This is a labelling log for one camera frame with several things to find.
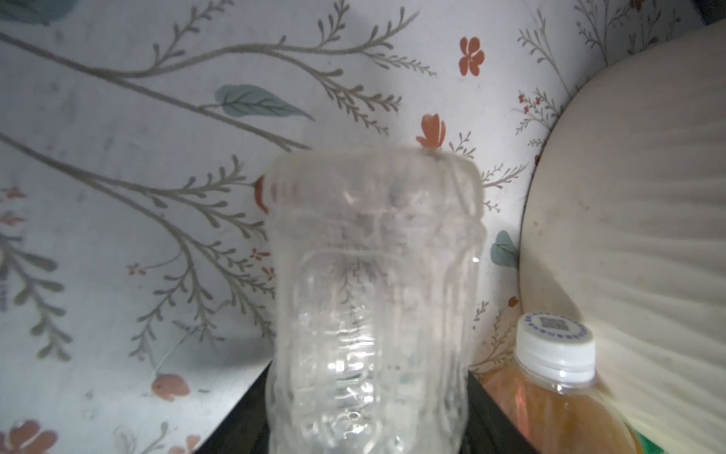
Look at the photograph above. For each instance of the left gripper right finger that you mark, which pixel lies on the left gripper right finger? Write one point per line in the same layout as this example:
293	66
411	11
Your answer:
488	429

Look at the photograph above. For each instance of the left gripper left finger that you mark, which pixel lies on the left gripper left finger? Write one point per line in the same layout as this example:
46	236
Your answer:
245	429

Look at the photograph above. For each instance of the clear crushed bottle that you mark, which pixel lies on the clear crushed bottle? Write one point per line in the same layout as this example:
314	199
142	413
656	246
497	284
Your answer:
376	254

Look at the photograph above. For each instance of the cream ribbed waste bin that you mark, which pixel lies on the cream ribbed waste bin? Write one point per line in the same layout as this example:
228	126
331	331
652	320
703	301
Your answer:
624	230

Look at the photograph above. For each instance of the red yellow tea bottle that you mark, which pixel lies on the red yellow tea bottle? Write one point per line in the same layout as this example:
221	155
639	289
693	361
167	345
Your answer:
549	390

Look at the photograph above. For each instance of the crushed green bottle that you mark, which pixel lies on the crushed green bottle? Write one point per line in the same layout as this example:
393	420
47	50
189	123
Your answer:
645	445

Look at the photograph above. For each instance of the floral table mat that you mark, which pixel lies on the floral table mat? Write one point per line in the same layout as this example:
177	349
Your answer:
137	287

